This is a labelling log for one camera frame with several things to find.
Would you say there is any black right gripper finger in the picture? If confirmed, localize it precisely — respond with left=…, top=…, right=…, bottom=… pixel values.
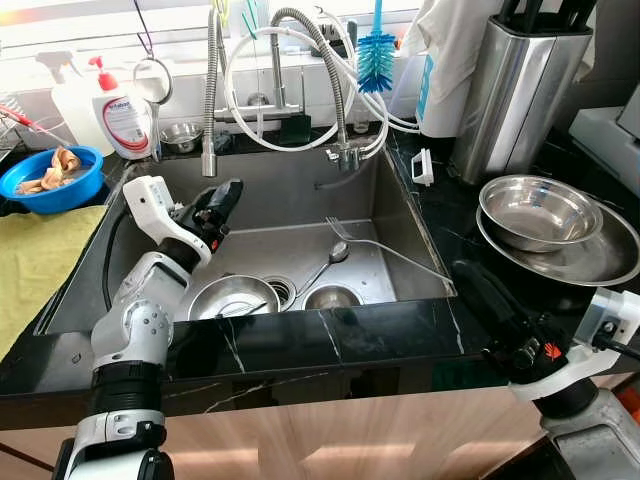
left=462, top=260, right=546, bottom=344
left=453, top=260, right=529, bottom=353

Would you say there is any stainless steel sink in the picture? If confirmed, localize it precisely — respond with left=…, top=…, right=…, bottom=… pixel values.
left=35, top=148, right=456, bottom=336

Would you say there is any white hanging towel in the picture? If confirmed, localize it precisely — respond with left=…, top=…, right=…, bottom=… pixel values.
left=400, top=0, right=491, bottom=76

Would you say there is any small steel cup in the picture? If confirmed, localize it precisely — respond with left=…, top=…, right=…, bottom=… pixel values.
left=303, top=285, right=363, bottom=311

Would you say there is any steel fork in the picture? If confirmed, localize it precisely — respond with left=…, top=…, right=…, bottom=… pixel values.
left=325, top=215, right=451, bottom=286

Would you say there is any steel knife block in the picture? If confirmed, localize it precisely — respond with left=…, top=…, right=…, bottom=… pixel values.
left=450, top=0, right=596, bottom=186

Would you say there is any tiny steel dish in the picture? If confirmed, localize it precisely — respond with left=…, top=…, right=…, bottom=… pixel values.
left=160, top=122, right=206, bottom=154

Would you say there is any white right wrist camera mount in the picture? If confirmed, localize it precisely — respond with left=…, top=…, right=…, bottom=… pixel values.
left=510, top=288, right=640, bottom=403

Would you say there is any white appliance with lid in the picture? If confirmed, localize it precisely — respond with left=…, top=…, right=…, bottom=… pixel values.
left=570, top=100, right=640, bottom=196

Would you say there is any steel spoon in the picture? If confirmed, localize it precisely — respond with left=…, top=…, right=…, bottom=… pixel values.
left=295, top=240, right=351, bottom=298

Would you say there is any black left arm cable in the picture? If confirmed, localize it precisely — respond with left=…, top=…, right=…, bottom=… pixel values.
left=102, top=205, right=136, bottom=311

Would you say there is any small steel bowl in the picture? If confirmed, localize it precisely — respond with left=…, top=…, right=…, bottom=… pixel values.
left=187, top=275, right=281, bottom=321

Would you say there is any flexible steel sprayer hose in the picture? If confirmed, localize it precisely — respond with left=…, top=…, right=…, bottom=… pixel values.
left=202, top=5, right=229, bottom=178

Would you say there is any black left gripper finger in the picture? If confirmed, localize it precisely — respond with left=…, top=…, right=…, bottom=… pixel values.
left=200, top=179, right=244, bottom=213
left=210, top=195, right=243, bottom=237

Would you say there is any round hanging metal strainer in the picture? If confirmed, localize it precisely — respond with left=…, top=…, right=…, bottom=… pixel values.
left=130, top=58, right=174, bottom=106

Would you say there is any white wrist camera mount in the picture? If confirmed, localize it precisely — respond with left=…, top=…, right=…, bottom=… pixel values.
left=510, top=288, right=640, bottom=403
left=122, top=176, right=203, bottom=269

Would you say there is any white looped water hose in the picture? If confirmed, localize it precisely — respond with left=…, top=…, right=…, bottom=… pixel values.
left=225, top=25, right=421, bottom=153

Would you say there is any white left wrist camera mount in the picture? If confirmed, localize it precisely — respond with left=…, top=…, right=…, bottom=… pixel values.
left=122, top=176, right=203, bottom=269

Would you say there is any blue bottle brush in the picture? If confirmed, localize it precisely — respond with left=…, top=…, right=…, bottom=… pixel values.
left=357, top=0, right=398, bottom=93

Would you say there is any small white plastic clip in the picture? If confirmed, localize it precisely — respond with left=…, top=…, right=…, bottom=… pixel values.
left=410, top=148, right=436, bottom=188

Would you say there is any steel faucet with arched hose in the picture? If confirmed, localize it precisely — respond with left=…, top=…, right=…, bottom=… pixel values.
left=215, top=8, right=376, bottom=173

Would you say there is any wooden cabinet front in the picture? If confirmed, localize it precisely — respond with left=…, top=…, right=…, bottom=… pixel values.
left=0, top=385, right=561, bottom=480

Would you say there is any yellow green cloth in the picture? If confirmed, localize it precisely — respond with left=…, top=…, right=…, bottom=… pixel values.
left=0, top=205, right=109, bottom=361

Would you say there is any white soap bottle red pump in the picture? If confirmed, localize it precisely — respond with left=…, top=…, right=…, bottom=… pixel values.
left=88, top=55, right=161, bottom=161

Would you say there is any white jug blue label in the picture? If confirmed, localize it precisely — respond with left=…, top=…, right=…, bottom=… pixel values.
left=415, top=50, right=471, bottom=138

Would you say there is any blue plastic bowl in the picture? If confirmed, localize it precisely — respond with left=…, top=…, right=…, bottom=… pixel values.
left=0, top=145, right=106, bottom=214

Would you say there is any orange object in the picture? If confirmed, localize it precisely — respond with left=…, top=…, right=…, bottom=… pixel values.
left=618, top=385, right=640, bottom=421

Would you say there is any large steel plate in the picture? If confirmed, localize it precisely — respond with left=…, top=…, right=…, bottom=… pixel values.
left=475, top=195, right=640, bottom=288

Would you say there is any wide steel bowl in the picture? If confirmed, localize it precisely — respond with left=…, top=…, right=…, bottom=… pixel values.
left=478, top=175, right=606, bottom=253

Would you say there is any steel sink drain strainer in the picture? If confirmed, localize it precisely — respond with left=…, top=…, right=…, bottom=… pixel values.
left=265, top=277, right=299, bottom=311

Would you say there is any white spray bottle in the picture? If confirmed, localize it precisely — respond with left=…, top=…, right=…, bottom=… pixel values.
left=38, top=50, right=111, bottom=156

